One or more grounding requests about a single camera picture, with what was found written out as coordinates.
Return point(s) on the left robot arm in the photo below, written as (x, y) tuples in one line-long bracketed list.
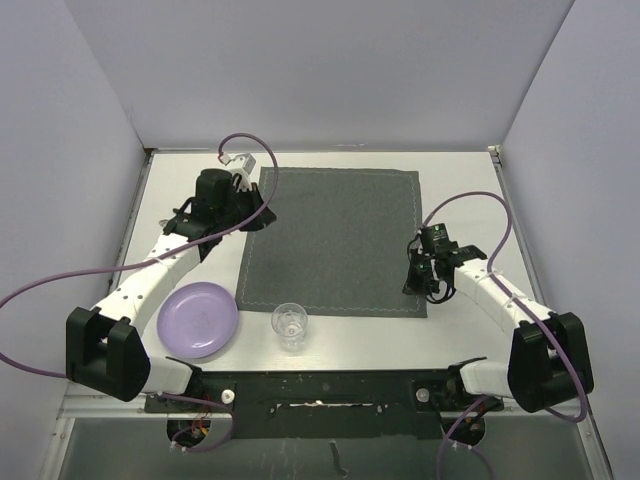
[(104, 348)]

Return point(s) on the aluminium frame rail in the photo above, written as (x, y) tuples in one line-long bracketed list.
[(268, 392)]

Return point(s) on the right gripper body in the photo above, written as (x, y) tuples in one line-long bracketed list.
[(431, 286)]

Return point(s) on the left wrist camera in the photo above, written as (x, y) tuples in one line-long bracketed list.
[(240, 167)]

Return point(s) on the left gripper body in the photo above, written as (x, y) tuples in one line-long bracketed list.
[(231, 214)]

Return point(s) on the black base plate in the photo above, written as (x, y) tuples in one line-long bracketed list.
[(348, 423)]

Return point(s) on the clear drinking glass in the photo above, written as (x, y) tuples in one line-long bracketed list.
[(290, 321)]

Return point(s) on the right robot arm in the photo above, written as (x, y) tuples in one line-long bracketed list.
[(549, 361)]

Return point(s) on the grey cloth napkin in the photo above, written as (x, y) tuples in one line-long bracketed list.
[(338, 244)]

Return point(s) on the purple plate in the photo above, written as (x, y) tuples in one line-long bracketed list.
[(197, 320)]

